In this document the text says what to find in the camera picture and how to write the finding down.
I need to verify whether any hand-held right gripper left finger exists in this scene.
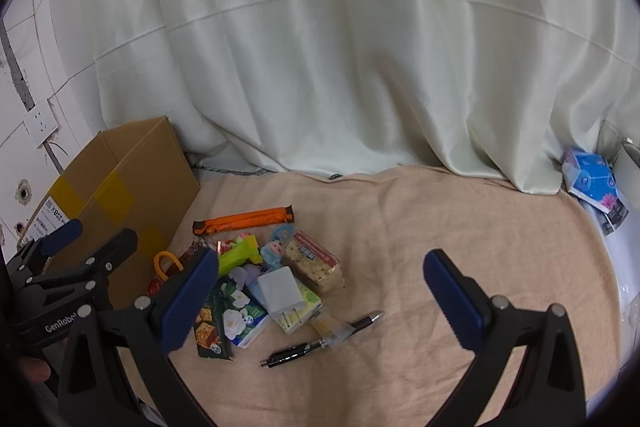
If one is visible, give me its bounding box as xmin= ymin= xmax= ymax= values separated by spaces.
xmin=56 ymin=248 xmax=220 ymax=427

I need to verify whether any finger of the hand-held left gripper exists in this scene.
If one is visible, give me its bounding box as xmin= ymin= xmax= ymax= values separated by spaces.
xmin=4 ymin=219 xmax=84 ymax=280
xmin=22 ymin=228 xmax=139 ymax=308

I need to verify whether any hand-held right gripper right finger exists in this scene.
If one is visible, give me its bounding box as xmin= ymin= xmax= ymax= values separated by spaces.
xmin=423 ymin=249 xmax=587 ymax=427

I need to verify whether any green snack packet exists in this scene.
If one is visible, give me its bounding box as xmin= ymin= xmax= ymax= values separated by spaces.
xmin=194 ymin=287 xmax=235 ymax=360

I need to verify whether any orange ring keychain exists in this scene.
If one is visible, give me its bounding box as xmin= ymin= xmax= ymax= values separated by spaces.
xmin=153 ymin=250 xmax=183 ymax=283

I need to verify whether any green flowered tissue pack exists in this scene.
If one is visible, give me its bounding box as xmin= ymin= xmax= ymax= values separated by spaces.
xmin=220 ymin=277 xmax=269 ymax=349

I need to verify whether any purple toy keychain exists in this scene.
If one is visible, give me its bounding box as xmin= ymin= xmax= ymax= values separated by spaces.
xmin=230 ymin=264 xmax=261 ymax=290

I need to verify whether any brown cardboard box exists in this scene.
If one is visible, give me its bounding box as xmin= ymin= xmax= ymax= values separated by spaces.
xmin=22 ymin=116 xmax=201 ymax=310

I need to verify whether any white charger plug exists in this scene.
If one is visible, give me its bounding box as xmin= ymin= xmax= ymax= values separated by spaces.
xmin=256 ymin=268 xmax=307 ymax=333

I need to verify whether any blue doll keychain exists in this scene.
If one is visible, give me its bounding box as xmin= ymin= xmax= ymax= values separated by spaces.
xmin=260 ymin=224 xmax=296 ymax=270

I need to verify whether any black pen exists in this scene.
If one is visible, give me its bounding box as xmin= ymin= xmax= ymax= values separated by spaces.
xmin=259 ymin=310 xmax=385 ymax=369

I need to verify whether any light green small box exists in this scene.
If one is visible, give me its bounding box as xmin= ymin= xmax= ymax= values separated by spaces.
xmin=270 ymin=279 xmax=323 ymax=335

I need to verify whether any clear plastic wrapper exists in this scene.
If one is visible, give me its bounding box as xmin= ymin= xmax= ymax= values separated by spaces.
xmin=312 ymin=314 xmax=356 ymax=348

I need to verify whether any clear rice cracker packet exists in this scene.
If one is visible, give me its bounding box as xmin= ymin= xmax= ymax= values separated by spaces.
xmin=282 ymin=231 xmax=346 ymax=295

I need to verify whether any person's left hand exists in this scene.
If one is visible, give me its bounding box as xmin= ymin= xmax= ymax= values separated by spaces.
xmin=17 ymin=354 xmax=52 ymax=383

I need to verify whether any beige blanket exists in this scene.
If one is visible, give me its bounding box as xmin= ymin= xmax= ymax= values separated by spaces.
xmin=120 ymin=165 xmax=623 ymax=427

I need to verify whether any orange pouch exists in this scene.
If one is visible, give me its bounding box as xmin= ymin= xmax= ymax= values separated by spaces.
xmin=193 ymin=206 xmax=296 ymax=238

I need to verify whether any blue tissue pack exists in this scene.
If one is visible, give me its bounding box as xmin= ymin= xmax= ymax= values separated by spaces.
xmin=561 ymin=149 xmax=621 ymax=214

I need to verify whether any clear glass jar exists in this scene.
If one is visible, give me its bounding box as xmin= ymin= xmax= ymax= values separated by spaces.
xmin=597 ymin=119 xmax=626 ymax=158

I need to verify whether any white curtain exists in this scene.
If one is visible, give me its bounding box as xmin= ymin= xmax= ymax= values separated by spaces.
xmin=70 ymin=0 xmax=640 ymax=195

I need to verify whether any black cable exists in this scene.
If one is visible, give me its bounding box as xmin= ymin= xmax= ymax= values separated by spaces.
xmin=44 ymin=142 xmax=71 ymax=172

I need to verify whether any white wall socket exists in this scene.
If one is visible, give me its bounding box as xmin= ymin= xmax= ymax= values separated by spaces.
xmin=22 ymin=102 xmax=60 ymax=148

